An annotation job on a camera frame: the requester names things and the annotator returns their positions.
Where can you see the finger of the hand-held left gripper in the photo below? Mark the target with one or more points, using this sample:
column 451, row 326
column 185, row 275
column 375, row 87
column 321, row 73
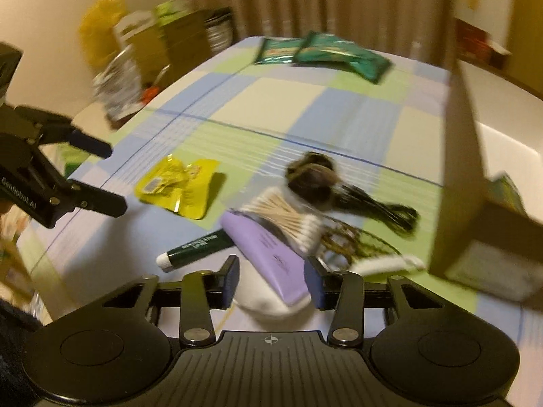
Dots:
column 102, row 203
column 91, row 146

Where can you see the light green printed packet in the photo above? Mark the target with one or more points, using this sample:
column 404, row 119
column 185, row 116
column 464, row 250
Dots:
column 507, row 193

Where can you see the white sock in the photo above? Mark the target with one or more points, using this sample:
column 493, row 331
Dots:
column 263, row 305

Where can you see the brown velvet scrunchie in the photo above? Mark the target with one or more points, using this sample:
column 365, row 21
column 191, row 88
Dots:
column 312, row 178

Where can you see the plaid bed sheet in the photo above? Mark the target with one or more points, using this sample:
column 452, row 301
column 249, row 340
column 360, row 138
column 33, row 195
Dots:
column 263, row 106

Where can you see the clear plastic bag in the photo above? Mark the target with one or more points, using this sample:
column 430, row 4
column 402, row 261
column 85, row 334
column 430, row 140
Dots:
column 121, row 84

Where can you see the dark green tube white cap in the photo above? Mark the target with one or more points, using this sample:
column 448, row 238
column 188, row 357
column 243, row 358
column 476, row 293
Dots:
column 199, row 246

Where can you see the leopard print hair claw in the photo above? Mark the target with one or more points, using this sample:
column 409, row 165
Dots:
column 339, row 241

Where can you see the plain brown cardboard box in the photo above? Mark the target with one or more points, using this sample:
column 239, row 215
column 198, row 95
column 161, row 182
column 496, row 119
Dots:
column 186, row 42

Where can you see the dark striped item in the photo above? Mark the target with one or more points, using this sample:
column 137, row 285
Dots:
column 220, row 29

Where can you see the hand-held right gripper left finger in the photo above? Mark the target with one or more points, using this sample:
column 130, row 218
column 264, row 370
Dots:
column 231, row 282

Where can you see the red box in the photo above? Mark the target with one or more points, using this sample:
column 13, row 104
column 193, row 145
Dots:
column 479, row 42

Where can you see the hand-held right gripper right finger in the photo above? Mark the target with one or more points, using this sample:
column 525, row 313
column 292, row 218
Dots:
column 313, row 284

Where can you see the green and white carton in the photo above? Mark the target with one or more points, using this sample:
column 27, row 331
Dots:
column 172, row 10

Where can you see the cardboard box white hang tab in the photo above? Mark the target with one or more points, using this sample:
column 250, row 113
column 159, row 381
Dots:
column 142, row 46

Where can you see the dark green snack packet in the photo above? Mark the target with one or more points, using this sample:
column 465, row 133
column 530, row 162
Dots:
column 326, row 51
column 369, row 68

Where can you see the yellow plastic bag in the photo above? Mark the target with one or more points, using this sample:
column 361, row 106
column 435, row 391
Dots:
column 99, row 25

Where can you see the yellow packet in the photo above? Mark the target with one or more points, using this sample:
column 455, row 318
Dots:
column 178, row 186

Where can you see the cotton swabs pack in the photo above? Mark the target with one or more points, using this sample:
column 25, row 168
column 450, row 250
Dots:
column 280, row 216

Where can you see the green packet cream picture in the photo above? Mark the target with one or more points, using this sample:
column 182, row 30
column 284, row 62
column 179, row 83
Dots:
column 278, row 51

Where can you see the beige curtain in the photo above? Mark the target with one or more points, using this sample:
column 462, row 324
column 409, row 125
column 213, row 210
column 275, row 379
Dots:
column 322, row 4

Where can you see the purple tube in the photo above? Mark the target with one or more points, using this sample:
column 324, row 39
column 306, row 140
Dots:
column 271, row 258

